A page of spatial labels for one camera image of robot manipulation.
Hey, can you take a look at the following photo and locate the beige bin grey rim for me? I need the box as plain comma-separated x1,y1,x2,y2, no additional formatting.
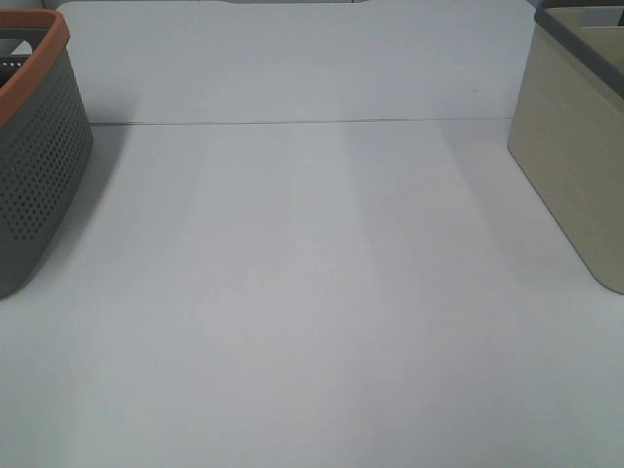
507,1,623,293

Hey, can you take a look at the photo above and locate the grey perforated basket orange rim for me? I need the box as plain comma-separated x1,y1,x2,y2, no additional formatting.
1,9,94,296

